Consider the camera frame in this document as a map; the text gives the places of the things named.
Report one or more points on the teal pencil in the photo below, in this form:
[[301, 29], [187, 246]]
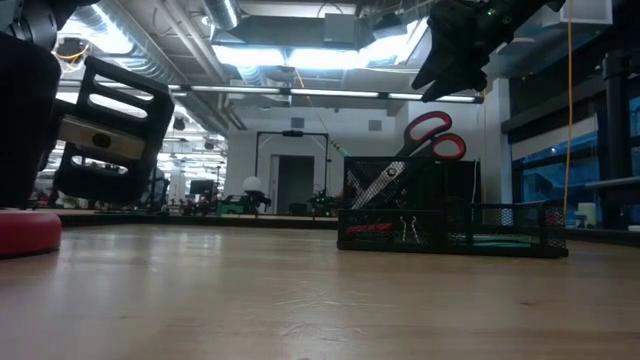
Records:
[[340, 148]]

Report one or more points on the black ceiling camera device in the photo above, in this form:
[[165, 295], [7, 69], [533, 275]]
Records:
[[72, 50]]

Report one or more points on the black pillar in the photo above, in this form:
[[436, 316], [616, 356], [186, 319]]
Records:
[[617, 150]]

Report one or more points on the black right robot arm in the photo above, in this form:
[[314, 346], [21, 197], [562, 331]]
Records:
[[530, 10]]

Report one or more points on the blue sticky note pad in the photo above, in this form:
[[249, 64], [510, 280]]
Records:
[[500, 244]]

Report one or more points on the red round dish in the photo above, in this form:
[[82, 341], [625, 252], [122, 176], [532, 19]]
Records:
[[27, 235]]

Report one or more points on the dark grey door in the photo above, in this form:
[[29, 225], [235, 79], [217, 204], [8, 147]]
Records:
[[295, 185]]

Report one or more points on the black mesh desk organizer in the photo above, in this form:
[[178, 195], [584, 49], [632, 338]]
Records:
[[360, 248]]

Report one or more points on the small background monitor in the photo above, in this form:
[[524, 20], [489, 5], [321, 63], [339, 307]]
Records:
[[202, 187]]

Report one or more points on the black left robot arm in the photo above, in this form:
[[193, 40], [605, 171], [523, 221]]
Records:
[[25, 125]]

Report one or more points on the white globe lamp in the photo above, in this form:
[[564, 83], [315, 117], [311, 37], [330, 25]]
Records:
[[252, 184]]

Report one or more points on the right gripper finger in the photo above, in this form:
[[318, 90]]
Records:
[[465, 84], [435, 65]]

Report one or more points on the black background rig frame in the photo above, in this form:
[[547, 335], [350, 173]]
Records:
[[300, 133]]

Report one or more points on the silver ceiling duct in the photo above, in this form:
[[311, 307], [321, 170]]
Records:
[[135, 55]]

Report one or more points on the grey ceiling unit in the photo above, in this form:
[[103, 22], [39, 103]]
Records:
[[345, 30]]

